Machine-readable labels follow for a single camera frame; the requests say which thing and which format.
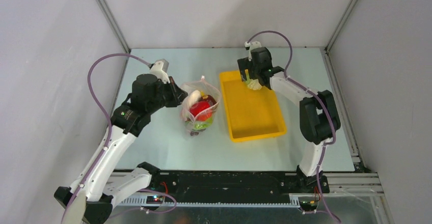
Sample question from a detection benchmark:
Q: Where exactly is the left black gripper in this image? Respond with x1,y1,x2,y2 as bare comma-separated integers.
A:
147,76,188,114

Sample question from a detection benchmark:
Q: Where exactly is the white radish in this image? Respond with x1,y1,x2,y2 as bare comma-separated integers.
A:
181,90,201,121

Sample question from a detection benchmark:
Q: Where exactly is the yellow plastic tray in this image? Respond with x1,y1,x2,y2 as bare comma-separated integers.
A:
219,70,287,143

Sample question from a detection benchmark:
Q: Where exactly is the clear pink-dotted zip bag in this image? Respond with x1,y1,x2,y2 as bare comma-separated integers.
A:
180,75,222,137

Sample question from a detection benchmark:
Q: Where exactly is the red bell pepper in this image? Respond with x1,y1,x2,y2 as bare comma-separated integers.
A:
189,101,212,121

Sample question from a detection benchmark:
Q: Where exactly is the green leafy vegetable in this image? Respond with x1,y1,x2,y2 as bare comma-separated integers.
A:
184,117,213,131

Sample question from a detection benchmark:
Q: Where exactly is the green cabbage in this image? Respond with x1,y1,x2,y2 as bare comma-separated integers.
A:
245,77,262,91

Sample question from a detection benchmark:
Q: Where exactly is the dark red apple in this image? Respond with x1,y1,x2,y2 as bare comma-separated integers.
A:
201,95,217,107

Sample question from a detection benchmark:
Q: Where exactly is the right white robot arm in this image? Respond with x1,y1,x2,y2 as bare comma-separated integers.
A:
237,42,341,192

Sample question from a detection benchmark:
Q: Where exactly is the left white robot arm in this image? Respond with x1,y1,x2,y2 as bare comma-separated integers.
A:
55,74,187,223

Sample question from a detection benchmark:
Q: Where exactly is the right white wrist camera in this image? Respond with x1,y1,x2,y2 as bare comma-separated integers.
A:
245,41,262,61

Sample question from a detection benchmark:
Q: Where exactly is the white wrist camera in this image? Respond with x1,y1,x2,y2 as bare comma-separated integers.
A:
149,59,170,84
245,41,262,61

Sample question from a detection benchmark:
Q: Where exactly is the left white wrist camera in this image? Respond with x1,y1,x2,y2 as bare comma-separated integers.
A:
149,59,170,84

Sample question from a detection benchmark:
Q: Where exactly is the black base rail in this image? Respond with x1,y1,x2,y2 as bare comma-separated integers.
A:
143,171,330,206

